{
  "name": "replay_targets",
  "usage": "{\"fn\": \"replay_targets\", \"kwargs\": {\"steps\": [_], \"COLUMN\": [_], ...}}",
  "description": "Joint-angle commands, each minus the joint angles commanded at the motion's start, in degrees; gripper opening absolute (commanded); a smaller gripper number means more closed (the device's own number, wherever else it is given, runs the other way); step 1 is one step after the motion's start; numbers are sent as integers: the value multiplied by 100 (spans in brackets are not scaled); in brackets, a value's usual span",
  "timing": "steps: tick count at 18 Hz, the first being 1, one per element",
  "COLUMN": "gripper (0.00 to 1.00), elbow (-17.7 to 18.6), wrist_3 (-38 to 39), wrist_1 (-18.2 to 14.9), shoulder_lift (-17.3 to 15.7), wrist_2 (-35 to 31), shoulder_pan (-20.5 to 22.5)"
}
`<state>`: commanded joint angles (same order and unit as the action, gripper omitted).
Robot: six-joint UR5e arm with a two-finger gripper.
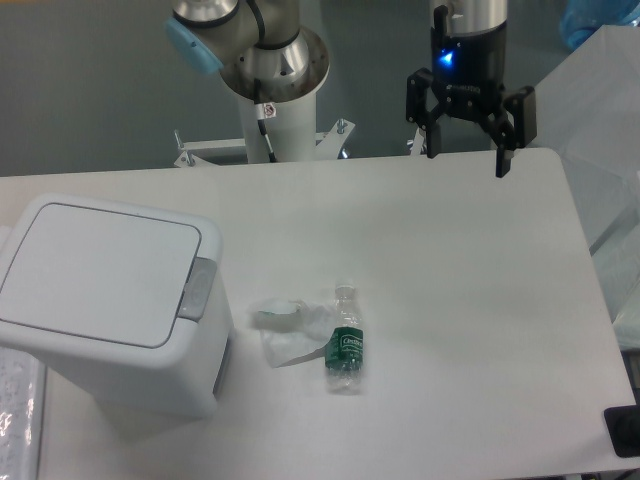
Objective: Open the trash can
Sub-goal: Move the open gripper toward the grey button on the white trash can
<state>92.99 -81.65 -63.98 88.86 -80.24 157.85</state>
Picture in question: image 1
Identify black device at table edge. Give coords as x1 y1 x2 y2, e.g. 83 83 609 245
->
604 405 639 458

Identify crumpled white tissue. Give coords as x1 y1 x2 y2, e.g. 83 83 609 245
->
252 300 336 368

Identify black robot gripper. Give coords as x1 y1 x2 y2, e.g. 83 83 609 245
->
405 1 537 177

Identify white trash can lid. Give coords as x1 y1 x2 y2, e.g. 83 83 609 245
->
1 202 201 348

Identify white plastic trash can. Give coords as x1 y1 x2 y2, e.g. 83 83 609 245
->
1 193 233 417

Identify clear plastic sheet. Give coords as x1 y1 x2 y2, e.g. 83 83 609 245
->
1 348 45 479

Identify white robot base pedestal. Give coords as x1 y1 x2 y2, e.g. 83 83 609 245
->
236 93 316 164

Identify grey lid push button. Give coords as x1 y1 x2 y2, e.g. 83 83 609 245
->
178 257 218 322

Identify white covered side table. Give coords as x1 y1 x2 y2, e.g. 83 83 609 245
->
534 26 639 352

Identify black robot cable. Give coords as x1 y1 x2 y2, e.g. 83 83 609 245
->
245 0 279 164

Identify clear bottle green label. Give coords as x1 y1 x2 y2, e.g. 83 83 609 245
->
324 281 364 395

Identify white metal base frame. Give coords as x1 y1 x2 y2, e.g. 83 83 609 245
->
172 118 426 169

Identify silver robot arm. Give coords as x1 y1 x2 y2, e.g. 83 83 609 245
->
165 1 537 177

